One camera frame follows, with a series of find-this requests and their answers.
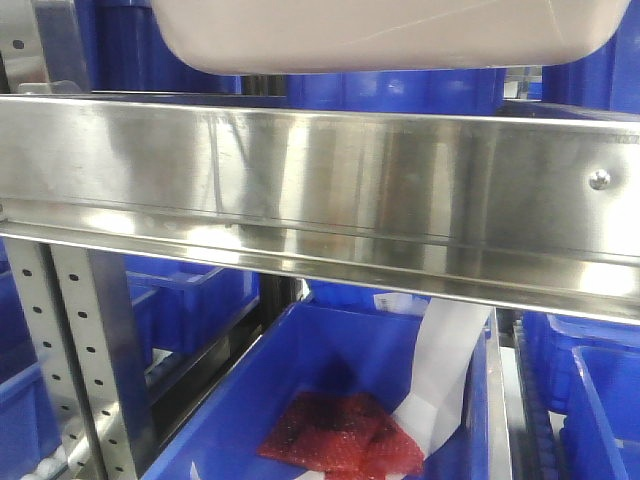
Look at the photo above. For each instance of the white plastic storage bin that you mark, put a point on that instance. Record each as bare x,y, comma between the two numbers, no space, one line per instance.
307,37

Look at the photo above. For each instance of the blue bin lower centre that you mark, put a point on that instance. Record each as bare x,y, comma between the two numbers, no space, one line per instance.
314,348

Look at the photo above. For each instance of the blue bin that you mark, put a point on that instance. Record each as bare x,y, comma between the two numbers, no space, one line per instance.
588,371
314,348
125,52
607,79
181,306
450,92
29,431

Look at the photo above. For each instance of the blue bin lower back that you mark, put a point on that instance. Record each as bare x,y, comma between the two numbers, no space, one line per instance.
181,306

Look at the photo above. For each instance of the blue bin upper centre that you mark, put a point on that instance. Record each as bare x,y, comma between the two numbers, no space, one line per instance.
450,92

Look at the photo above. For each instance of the perforated steel shelf upright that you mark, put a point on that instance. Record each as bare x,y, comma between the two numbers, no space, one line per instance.
81,320

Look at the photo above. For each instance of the blue bin upper left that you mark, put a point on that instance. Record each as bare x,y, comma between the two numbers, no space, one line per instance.
125,52

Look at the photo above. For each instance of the blue bin lower right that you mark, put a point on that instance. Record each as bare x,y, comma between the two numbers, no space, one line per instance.
588,371

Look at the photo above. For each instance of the blue bin upper right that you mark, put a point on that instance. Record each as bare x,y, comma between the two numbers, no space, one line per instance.
607,79

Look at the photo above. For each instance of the blue bin lower left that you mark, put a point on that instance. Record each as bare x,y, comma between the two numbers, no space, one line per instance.
29,431

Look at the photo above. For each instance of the white paper sheet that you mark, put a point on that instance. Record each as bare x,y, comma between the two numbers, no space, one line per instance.
432,410

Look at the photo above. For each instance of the red bubble wrap bag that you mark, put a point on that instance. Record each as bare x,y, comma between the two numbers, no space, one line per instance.
342,437

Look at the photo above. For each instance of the stainless steel shelf rail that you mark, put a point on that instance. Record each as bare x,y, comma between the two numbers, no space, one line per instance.
496,210

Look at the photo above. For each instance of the shelf rail bolt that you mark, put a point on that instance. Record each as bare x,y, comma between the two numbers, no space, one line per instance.
599,180

